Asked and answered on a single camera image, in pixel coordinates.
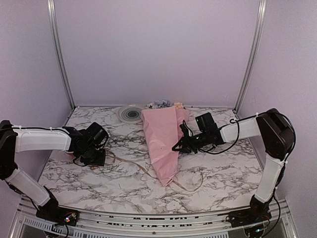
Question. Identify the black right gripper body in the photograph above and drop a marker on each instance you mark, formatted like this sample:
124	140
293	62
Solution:
199	142

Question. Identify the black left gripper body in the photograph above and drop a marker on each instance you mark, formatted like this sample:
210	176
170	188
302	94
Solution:
91	157

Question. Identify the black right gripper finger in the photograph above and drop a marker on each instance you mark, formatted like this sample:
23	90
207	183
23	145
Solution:
182	143
188	150

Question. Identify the beige raffia ribbon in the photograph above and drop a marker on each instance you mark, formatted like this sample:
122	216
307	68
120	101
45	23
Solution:
173	184

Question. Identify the pink wrapping paper sheet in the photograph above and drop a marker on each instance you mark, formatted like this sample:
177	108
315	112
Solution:
162	131

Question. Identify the large pink fake rose stem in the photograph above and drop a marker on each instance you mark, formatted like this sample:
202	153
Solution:
178	105

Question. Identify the blue fake flower stem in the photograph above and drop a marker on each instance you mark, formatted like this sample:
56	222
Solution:
158	104

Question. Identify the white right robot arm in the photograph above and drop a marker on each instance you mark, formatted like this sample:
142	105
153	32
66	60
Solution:
272	128

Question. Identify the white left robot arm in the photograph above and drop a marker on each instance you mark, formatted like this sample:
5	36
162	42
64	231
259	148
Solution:
86	145

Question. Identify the striped grey ceramic plate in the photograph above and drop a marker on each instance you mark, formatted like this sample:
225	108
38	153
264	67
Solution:
130	114

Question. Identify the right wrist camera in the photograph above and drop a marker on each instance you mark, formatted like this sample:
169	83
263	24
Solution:
187	132

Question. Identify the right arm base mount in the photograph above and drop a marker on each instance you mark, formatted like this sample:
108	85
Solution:
257	212

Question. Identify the aluminium front rail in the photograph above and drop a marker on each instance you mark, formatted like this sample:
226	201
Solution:
97	224

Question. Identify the right aluminium frame post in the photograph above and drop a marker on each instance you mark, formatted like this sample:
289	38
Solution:
253	54

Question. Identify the aluminium frame post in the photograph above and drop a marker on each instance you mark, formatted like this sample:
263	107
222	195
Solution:
58	51
253	54

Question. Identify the left aluminium frame post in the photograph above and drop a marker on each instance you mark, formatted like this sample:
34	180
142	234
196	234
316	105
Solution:
58	51

